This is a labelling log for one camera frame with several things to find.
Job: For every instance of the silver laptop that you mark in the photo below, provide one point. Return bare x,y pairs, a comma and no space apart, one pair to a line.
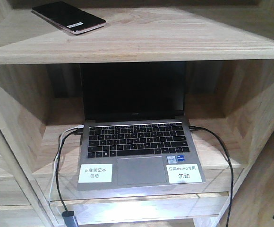
135,119

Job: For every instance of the black smartphone pink frame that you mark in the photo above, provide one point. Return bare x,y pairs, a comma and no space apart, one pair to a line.
68,17

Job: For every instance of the white paper label left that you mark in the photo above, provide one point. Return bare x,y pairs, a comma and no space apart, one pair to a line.
95,173

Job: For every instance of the wooden shelf unit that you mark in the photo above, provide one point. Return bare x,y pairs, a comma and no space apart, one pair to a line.
237,33

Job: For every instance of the white paper label right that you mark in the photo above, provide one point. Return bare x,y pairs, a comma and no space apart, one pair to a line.
184,173

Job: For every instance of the white paper label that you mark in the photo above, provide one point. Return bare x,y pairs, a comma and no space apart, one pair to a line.
95,173
184,173

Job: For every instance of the grey usb adapter hub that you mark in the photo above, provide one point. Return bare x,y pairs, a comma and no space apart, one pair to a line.
70,219

